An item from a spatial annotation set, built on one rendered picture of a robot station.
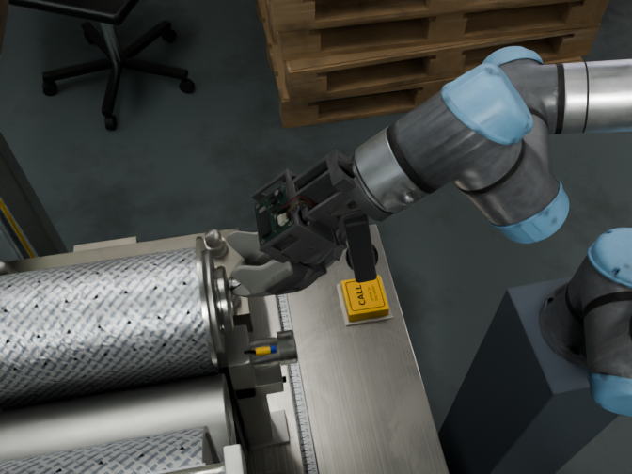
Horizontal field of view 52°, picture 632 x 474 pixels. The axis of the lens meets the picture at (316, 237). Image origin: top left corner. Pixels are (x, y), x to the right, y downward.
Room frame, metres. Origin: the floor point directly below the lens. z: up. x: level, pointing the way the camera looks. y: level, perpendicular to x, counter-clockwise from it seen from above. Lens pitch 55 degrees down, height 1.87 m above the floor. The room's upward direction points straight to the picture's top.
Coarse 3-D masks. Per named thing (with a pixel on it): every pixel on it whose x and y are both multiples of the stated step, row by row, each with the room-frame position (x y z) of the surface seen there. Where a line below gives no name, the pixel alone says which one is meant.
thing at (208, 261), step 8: (208, 256) 0.38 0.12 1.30; (208, 264) 0.37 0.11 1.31; (208, 272) 0.35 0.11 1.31; (208, 280) 0.34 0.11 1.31; (208, 288) 0.34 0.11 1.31; (208, 296) 0.33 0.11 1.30; (208, 304) 0.32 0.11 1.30; (216, 312) 0.32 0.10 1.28; (216, 320) 0.31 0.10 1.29; (216, 328) 0.30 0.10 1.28; (216, 336) 0.30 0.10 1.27; (216, 344) 0.30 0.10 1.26; (224, 344) 0.32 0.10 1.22; (224, 352) 0.30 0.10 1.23
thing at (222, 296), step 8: (216, 272) 0.37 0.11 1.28; (224, 272) 0.37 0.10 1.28; (216, 280) 0.36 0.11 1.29; (224, 280) 0.36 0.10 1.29; (216, 288) 0.35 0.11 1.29; (224, 288) 0.35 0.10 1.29; (216, 296) 0.34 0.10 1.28; (224, 296) 0.34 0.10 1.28; (216, 304) 0.33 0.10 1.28; (224, 304) 0.33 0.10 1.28; (224, 312) 0.33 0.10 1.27; (224, 320) 0.32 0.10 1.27; (232, 320) 0.34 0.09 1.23; (224, 328) 0.32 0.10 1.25; (232, 328) 0.32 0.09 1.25
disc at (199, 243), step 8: (200, 240) 0.40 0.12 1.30; (200, 248) 0.38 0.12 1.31; (200, 256) 0.37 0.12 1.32; (200, 264) 0.35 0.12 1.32; (200, 272) 0.34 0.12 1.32; (200, 280) 0.34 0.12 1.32; (200, 288) 0.33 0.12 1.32; (200, 296) 0.32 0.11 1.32; (208, 312) 0.31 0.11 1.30; (208, 320) 0.30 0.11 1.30; (208, 328) 0.30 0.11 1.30; (208, 336) 0.29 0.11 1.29; (208, 344) 0.29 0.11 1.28; (216, 352) 0.29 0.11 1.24; (216, 360) 0.28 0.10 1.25; (216, 368) 0.28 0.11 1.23
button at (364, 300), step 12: (348, 288) 0.56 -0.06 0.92; (360, 288) 0.56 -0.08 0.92; (372, 288) 0.56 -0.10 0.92; (348, 300) 0.54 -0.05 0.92; (360, 300) 0.54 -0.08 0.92; (372, 300) 0.54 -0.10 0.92; (384, 300) 0.54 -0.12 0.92; (348, 312) 0.52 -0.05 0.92; (360, 312) 0.52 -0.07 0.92; (372, 312) 0.52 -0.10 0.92; (384, 312) 0.52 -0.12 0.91
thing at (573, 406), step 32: (512, 288) 0.58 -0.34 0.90; (544, 288) 0.58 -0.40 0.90; (512, 320) 0.53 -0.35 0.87; (480, 352) 0.57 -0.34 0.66; (512, 352) 0.50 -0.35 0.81; (544, 352) 0.46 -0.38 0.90; (480, 384) 0.53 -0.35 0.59; (512, 384) 0.46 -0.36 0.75; (544, 384) 0.41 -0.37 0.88; (576, 384) 0.40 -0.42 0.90; (448, 416) 0.57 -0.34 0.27; (480, 416) 0.48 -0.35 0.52; (512, 416) 0.42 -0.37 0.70; (544, 416) 0.39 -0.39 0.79; (576, 416) 0.40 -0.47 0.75; (608, 416) 0.42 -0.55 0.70; (448, 448) 0.52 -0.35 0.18; (480, 448) 0.44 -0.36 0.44; (512, 448) 0.38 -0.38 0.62; (544, 448) 0.40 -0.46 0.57; (576, 448) 0.42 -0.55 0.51
